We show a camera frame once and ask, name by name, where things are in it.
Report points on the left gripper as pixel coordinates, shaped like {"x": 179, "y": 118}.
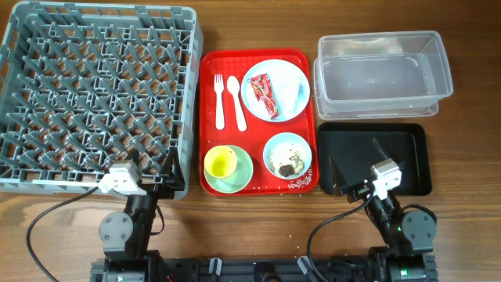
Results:
{"x": 172, "y": 182}

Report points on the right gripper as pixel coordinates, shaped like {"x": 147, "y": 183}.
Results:
{"x": 343, "y": 186}

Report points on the yellow plastic cup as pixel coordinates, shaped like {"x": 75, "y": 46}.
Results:
{"x": 220, "y": 161}

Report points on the food scraps and rice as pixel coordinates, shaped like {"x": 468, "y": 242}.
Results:
{"x": 286, "y": 160}

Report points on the light blue bowl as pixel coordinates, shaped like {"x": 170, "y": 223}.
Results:
{"x": 289, "y": 137}

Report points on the green bowl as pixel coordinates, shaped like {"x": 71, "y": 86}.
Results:
{"x": 238, "y": 179}

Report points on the white plastic fork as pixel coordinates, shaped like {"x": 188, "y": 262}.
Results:
{"x": 218, "y": 89}

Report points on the white napkin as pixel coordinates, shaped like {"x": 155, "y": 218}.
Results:
{"x": 290, "y": 95}

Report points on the large light blue plate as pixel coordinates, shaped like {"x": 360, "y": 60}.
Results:
{"x": 276, "y": 69}

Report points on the white plastic spoon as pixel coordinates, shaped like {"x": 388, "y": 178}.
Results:
{"x": 233, "y": 87}

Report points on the red snack wrapper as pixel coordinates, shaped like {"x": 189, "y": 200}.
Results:
{"x": 262, "y": 86}

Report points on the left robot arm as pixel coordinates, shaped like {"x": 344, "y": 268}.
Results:
{"x": 126, "y": 234}

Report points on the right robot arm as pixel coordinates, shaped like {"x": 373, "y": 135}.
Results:
{"x": 408, "y": 232}

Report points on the grey dishwasher rack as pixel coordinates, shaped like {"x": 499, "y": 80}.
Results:
{"x": 83, "y": 84}

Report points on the black plastic tray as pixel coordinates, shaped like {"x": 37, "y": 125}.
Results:
{"x": 350, "y": 146}

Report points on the red plastic tray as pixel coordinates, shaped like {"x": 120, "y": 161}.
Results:
{"x": 253, "y": 140}

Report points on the clear plastic bin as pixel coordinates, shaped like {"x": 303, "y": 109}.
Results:
{"x": 400, "y": 74}

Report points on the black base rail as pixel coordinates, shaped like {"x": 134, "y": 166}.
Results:
{"x": 266, "y": 270}

